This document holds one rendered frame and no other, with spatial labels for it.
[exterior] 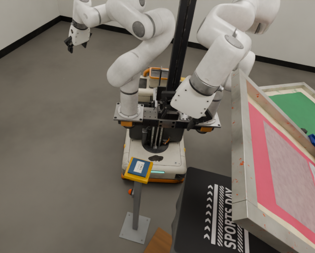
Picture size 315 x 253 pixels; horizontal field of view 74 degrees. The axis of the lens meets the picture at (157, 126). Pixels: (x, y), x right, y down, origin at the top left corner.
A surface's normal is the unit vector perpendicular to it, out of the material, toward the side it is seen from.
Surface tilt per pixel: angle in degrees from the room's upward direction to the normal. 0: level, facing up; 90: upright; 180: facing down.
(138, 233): 0
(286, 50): 90
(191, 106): 92
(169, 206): 0
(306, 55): 90
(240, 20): 100
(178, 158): 0
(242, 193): 58
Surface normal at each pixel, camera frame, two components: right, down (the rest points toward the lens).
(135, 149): 0.10, -0.69
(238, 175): -0.76, -0.57
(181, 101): -0.34, 0.66
